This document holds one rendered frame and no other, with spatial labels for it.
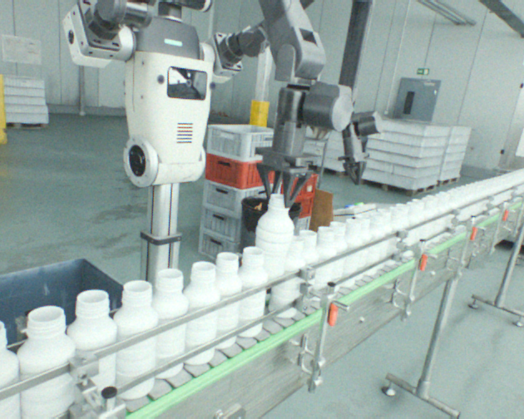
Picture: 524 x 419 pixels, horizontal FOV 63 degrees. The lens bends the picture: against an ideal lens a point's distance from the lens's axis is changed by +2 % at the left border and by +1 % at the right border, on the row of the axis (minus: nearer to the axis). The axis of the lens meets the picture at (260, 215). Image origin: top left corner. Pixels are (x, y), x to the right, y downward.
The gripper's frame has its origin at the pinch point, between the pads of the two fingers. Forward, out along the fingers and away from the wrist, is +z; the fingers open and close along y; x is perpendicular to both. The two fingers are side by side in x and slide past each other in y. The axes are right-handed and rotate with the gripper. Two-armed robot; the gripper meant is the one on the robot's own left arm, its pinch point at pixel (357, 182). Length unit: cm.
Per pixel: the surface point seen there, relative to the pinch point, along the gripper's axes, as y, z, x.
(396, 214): -13.8, 10.1, -18.4
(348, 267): -38.3, 19.2, -16.0
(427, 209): 10.0, 11.7, -17.7
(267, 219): -68, 3, -19
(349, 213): -10.2, 9.0, -1.7
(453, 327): 172, 113, 37
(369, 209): -0.7, 9.1, -3.6
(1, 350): -112, 10, -18
